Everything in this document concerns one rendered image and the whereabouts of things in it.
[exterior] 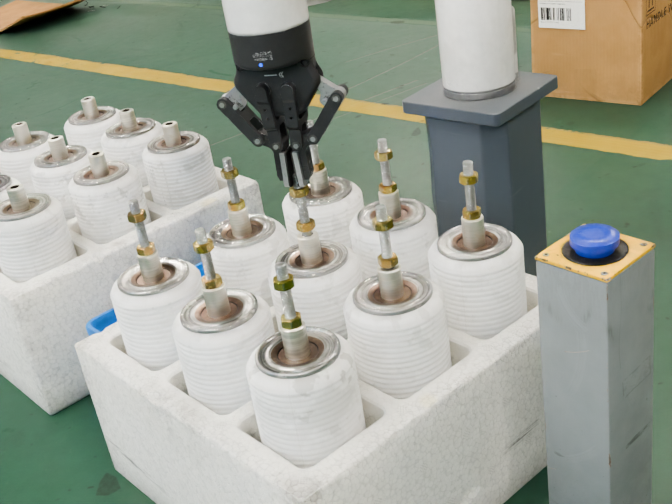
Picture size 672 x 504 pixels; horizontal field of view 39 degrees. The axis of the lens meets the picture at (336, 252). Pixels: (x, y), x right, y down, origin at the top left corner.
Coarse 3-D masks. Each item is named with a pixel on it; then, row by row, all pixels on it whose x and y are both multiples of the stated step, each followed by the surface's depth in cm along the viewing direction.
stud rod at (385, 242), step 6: (378, 210) 85; (384, 210) 85; (378, 216) 85; (384, 216) 85; (384, 234) 86; (384, 240) 86; (390, 240) 87; (384, 246) 86; (390, 246) 87; (384, 252) 87; (390, 252) 87; (384, 258) 87
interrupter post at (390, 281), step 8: (384, 272) 87; (392, 272) 87; (400, 272) 88; (384, 280) 88; (392, 280) 87; (400, 280) 88; (384, 288) 88; (392, 288) 88; (400, 288) 88; (384, 296) 89; (392, 296) 88; (400, 296) 88
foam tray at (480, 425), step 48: (288, 240) 118; (528, 288) 100; (96, 336) 104; (528, 336) 93; (96, 384) 104; (144, 384) 95; (432, 384) 88; (480, 384) 89; (528, 384) 95; (144, 432) 98; (192, 432) 88; (240, 432) 86; (384, 432) 83; (432, 432) 86; (480, 432) 92; (528, 432) 98; (144, 480) 105; (192, 480) 94; (240, 480) 84; (288, 480) 79; (336, 480) 79; (384, 480) 83; (432, 480) 88; (480, 480) 94; (528, 480) 100
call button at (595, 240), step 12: (576, 228) 79; (588, 228) 79; (600, 228) 78; (612, 228) 78; (576, 240) 77; (588, 240) 77; (600, 240) 77; (612, 240) 76; (576, 252) 78; (588, 252) 77; (600, 252) 76; (612, 252) 77
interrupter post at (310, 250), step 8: (312, 232) 96; (304, 240) 95; (312, 240) 96; (304, 248) 96; (312, 248) 96; (320, 248) 97; (304, 256) 96; (312, 256) 96; (320, 256) 97; (304, 264) 97; (312, 264) 97
